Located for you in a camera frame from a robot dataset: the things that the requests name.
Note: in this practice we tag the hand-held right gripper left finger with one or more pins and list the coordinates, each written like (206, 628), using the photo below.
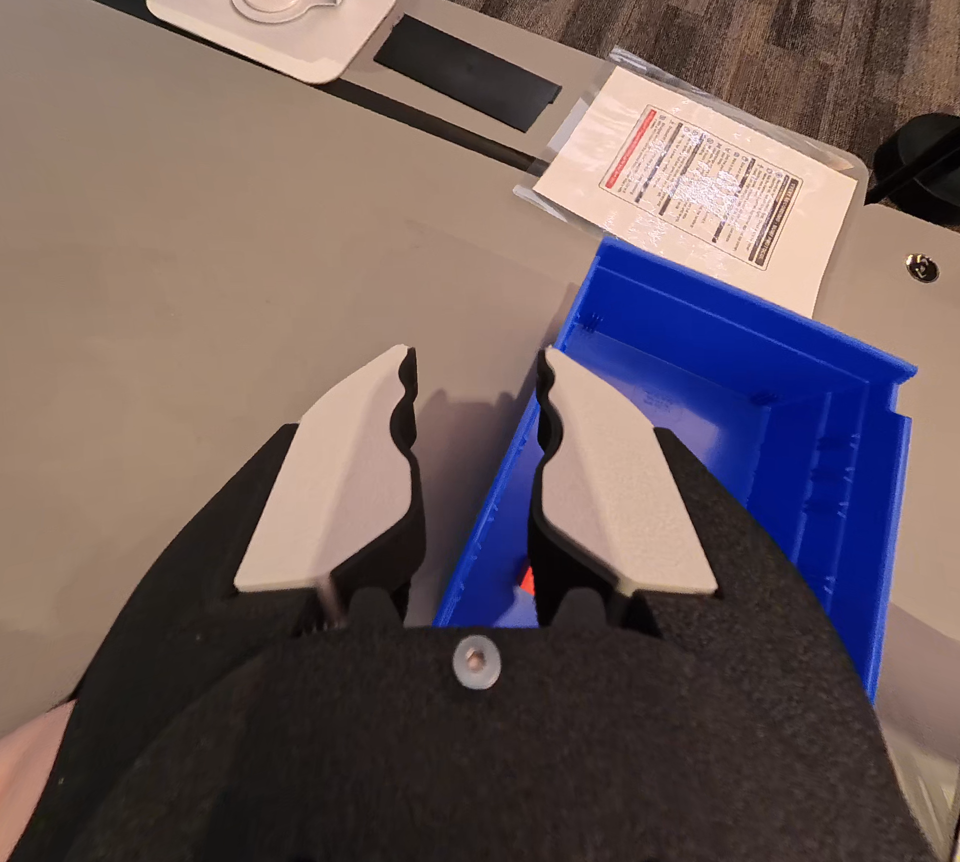
(330, 495)

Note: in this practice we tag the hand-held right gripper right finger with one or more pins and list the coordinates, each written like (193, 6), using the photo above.
(622, 495)

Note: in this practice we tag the red wooden cube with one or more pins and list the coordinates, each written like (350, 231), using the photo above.
(527, 581)

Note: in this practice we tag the blue plastic bin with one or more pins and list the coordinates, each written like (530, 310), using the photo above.
(825, 487)

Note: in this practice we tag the paper in plastic sleeve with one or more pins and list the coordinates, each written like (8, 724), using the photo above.
(600, 154)

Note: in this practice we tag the round desk grommet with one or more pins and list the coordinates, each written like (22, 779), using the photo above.
(921, 267)

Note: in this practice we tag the person's pink clothing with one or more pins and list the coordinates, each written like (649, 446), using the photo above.
(26, 764)

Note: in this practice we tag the black round floor base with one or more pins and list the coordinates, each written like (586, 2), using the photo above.
(919, 157)

